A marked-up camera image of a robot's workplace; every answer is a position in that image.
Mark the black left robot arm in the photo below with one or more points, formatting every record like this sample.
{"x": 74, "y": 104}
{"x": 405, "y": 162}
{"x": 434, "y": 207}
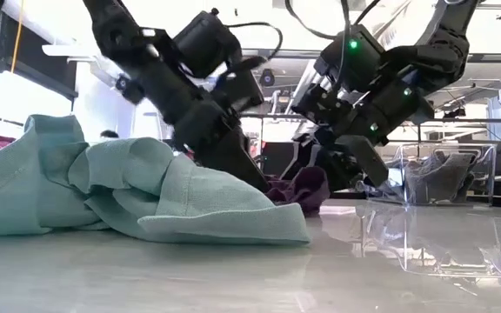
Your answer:
{"x": 120, "y": 35}

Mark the clear plastic basket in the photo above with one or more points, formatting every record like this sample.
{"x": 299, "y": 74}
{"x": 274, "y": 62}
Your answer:
{"x": 487, "y": 174}

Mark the mint green towel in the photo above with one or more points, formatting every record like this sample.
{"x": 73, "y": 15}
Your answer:
{"x": 146, "y": 195}

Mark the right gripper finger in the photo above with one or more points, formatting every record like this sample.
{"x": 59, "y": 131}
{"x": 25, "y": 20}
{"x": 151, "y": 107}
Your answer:
{"x": 365, "y": 158}
{"x": 342, "y": 169}

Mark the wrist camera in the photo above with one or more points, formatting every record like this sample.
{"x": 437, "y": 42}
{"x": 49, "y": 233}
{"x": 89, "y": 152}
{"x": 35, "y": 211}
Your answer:
{"x": 207, "y": 43}
{"x": 350, "y": 61}

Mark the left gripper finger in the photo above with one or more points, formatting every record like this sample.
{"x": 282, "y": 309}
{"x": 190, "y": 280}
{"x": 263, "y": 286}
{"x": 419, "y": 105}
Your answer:
{"x": 233, "y": 158}

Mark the taupe textured towel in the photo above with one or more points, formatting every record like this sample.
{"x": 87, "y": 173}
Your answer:
{"x": 437, "y": 178}

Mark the purple towel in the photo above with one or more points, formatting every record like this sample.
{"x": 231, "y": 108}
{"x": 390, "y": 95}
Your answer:
{"x": 298, "y": 191}

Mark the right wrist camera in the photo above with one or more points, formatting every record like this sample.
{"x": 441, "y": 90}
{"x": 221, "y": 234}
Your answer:
{"x": 350, "y": 61}

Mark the person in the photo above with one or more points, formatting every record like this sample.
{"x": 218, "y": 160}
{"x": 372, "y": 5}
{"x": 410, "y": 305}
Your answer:
{"x": 109, "y": 134}

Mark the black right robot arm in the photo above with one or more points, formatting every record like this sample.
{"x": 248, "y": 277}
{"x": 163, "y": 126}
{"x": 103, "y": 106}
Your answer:
{"x": 446, "y": 48}

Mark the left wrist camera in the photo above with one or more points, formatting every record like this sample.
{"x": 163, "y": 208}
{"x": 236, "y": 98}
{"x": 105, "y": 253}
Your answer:
{"x": 207, "y": 43}

